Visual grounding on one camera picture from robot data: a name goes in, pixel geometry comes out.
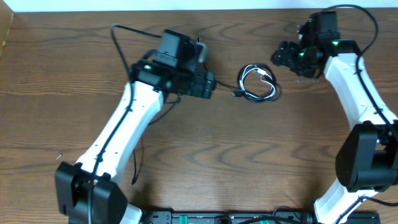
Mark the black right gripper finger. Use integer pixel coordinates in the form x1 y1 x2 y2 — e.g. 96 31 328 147
270 54 283 66
277 41 290 55

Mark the brown cardboard side panel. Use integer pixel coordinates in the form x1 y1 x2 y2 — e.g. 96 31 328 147
0 0 14 55

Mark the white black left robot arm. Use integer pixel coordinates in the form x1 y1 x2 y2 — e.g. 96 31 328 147
55 59 215 223

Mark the black USB cable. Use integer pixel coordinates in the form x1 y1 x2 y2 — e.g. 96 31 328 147
132 63 283 186

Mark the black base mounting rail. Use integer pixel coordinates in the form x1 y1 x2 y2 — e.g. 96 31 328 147
141 210 382 224

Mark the white USB cable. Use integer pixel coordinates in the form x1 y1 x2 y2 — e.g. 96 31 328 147
241 64 277 100

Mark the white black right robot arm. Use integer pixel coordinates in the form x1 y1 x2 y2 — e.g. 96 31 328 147
271 6 397 223

